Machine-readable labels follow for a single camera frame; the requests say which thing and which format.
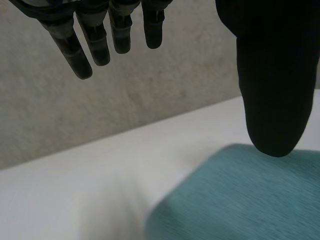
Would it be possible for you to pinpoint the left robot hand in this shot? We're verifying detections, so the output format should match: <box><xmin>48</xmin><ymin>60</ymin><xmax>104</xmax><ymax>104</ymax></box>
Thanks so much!
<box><xmin>8</xmin><ymin>0</ymin><xmax>320</xmax><ymax>158</ymax></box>

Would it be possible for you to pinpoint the teal towel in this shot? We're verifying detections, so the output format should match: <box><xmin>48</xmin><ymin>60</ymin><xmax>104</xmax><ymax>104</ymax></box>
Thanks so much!
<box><xmin>144</xmin><ymin>143</ymin><xmax>320</xmax><ymax>240</ymax></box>

